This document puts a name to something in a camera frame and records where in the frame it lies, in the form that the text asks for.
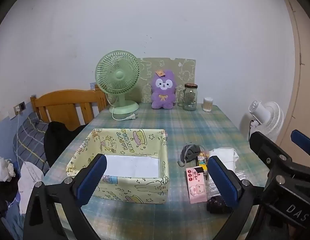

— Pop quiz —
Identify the black bag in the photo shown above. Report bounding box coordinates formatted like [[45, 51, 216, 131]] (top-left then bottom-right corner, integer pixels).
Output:
[[206, 196, 233, 215]]

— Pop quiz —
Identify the blue plaid pillow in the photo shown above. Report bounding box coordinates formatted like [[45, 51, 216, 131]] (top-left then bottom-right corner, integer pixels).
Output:
[[13, 112, 53, 175]]

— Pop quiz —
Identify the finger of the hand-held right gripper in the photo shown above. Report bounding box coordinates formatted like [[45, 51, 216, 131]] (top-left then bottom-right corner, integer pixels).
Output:
[[249, 131, 305, 179], [290, 129, 310, 160]]

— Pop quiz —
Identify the green printed board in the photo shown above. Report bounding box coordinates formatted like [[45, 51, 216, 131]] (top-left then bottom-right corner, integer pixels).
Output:
[[138, 57, 196, 103]]

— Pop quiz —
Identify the crumpled white clothing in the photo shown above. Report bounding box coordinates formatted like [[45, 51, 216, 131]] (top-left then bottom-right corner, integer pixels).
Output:
[[0, 155, 15, 183]]

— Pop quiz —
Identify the pink packet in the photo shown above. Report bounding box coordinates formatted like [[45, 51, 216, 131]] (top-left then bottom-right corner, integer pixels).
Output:
[[185, 167, 207, 204]]

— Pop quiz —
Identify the black garment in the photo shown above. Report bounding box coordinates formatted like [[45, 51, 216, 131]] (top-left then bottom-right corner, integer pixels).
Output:
[[44, 121, 86, 167]]

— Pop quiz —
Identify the white charging cable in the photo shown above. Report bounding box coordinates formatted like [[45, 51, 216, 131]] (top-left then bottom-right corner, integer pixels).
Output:
[[15, 110, 22, 170]]

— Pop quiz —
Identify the beige door frame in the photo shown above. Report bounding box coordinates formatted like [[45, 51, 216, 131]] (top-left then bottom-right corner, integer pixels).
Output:
[[280, 0, 310, 155]]

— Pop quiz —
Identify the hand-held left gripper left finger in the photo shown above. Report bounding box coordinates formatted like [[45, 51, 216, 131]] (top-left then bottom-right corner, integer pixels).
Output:
[[23, 154, 107, 240]]

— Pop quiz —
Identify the black fan cable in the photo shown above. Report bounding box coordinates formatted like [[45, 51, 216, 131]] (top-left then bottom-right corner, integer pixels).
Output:
[[248, 120, 255, 142]]

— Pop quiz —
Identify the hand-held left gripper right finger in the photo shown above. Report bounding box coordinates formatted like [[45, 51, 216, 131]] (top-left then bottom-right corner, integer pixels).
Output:
[[207, 155, 273, 240]]

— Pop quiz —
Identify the glass jar mug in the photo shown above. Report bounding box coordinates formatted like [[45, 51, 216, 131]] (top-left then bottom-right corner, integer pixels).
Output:
[[178, 83, 198, 111]]

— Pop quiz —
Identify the clear plastic packet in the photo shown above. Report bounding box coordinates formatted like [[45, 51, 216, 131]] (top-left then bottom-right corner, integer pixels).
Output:
[[206, 171, 250, 200]]

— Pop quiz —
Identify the white cloth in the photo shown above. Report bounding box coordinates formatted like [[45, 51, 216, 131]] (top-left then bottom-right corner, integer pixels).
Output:
[[209, 147, 240, 172]]

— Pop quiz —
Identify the purple plush toy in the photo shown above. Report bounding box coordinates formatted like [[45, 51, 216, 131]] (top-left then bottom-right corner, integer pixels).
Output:
[[151, 70, 177, 110]]

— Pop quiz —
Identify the green desk fan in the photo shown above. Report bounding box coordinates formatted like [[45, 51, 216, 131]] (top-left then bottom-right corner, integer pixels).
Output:
[[95, 50, 140, 115]]

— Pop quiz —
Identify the green fan power cord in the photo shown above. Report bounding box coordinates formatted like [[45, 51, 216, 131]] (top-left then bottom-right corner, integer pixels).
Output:
[[106, 97, 137, 121]]

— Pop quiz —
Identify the yellow cartoon tissue pack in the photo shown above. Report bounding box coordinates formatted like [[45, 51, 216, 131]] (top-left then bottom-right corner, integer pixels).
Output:
[[197, 150, 210, 173]]

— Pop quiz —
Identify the plaid tablecloth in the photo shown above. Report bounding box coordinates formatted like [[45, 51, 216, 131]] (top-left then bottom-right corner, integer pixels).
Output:
[[44, 102, 268, 240]]

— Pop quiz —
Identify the yellow printed fabric storage box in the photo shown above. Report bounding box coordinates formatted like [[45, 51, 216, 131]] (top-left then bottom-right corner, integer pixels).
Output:
[[66, 128, 170, 205]]

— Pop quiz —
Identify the blue bedding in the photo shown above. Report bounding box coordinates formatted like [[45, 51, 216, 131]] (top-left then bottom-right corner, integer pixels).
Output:
[[2, 195, 25, 240]]

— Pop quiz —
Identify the white standing fan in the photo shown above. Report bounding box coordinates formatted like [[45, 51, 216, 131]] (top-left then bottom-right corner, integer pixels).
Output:
[[248, 101, 284, 143]]

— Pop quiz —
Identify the cotton swab container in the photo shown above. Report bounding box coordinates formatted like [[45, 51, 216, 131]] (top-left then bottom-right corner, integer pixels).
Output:
[[203, 97, 214, 112]]

